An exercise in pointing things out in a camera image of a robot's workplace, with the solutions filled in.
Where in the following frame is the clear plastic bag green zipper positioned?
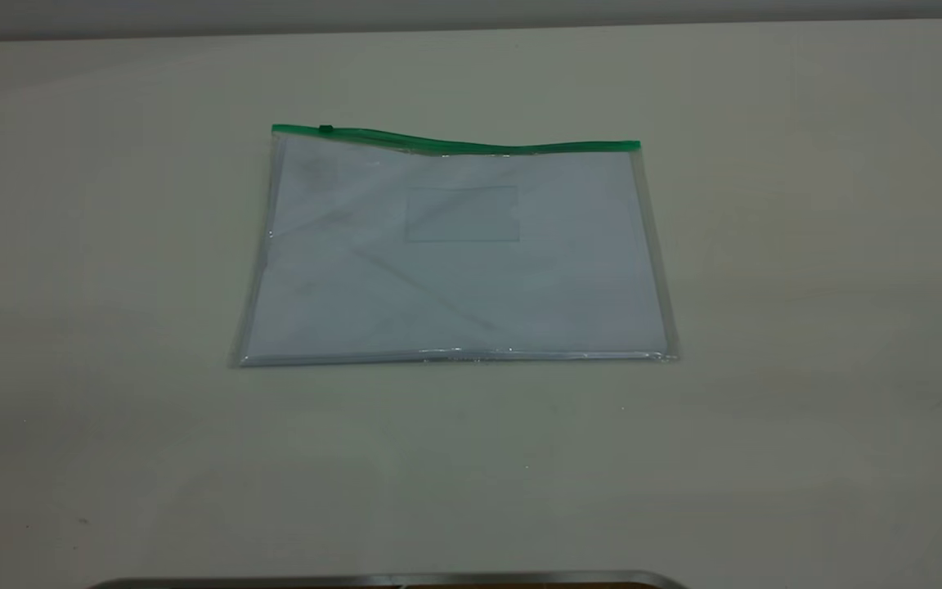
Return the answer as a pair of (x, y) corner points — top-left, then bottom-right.
(230, 123), (680, 369)

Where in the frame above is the grey metal rim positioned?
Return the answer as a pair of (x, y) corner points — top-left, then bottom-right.
(87, 570), (689, 589)

